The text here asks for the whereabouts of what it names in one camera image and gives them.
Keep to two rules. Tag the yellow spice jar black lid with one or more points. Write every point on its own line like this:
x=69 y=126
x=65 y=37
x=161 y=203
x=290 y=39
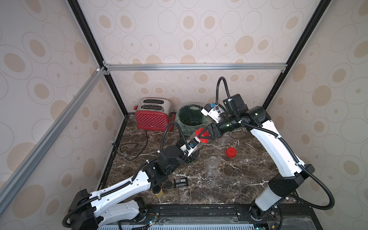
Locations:
x=157 y=190

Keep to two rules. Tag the horizontal aluminium rail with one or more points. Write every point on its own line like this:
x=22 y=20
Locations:
x=194 y=67

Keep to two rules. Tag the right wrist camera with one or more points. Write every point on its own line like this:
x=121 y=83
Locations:
x=229 y=108

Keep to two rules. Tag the small red jar lid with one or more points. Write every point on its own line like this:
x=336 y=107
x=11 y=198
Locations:
x=231 y=152

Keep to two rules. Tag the right black frame post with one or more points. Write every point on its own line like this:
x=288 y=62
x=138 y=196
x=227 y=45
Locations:
x=300 y=45

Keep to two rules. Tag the black frame post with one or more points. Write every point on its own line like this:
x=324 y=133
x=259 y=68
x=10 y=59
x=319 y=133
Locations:
x=86 y=30
x=300 y=45

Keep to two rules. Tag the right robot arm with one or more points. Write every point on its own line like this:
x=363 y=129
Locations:
x=292 y=170

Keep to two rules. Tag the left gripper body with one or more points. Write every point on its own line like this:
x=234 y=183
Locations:
x=181 y=157

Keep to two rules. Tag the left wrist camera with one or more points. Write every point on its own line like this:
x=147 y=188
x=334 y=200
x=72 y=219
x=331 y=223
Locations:
x=184 y=146

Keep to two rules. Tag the left diagonal aluminium rail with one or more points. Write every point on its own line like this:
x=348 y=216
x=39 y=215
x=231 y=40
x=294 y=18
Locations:
x=30 y=163

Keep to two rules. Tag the red-lid oatmeal jar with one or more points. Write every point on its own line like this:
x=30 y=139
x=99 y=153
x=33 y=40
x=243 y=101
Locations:
x=225 y=139
x=196 y=141

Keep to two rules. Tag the clear oatmeal jar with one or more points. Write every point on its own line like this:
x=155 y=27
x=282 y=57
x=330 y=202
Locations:
x=212 y=166

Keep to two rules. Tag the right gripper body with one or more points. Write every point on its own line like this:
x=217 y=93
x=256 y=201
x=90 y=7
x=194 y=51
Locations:
x=212 y=132

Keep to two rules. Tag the small black box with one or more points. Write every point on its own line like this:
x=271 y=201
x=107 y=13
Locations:
x=182 y=182

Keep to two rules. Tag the red toaster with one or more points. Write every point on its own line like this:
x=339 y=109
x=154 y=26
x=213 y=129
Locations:
x=154 y=114

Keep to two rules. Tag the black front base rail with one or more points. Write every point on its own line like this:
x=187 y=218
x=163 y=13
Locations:
x=219 y=217

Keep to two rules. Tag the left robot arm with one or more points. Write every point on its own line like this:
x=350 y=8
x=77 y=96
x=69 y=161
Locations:
x=115 y=189

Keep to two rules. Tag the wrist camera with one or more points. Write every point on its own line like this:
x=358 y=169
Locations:
x=229 y=108
x=184 y=146

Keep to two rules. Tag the left black frame post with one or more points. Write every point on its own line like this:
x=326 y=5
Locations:
x=86 y=30

